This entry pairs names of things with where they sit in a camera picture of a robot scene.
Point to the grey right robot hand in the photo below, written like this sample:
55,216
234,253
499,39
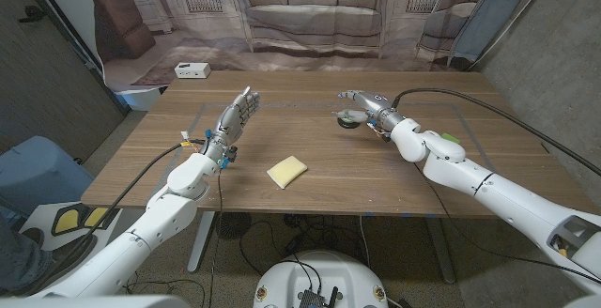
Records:
375,106

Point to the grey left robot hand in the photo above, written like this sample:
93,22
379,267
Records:
232,122

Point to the green push button black base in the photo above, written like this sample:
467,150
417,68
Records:
348,124

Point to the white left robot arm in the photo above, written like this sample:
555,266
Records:
159,219

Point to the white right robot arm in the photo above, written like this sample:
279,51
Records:
512,200

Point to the yellow sponge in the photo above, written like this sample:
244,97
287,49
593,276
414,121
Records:
287,171

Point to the white electronics box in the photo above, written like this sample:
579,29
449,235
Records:
191,70

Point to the white panel behind table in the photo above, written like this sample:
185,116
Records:
141,99

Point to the round black floor fan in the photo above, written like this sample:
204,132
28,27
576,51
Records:
237,226

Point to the printed living room backdrop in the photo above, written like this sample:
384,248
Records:
310,17

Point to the white table leg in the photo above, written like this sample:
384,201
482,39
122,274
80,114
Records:
203,237

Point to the grey table leg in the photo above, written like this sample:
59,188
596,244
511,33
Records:
441,251

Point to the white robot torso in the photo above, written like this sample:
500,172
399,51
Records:
324,275

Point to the white pedal board yellow pads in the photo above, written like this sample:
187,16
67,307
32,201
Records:
70,221

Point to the blue plastic bin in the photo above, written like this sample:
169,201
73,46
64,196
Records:
37,172

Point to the person's leg in jeans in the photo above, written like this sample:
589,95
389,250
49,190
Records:
23,261

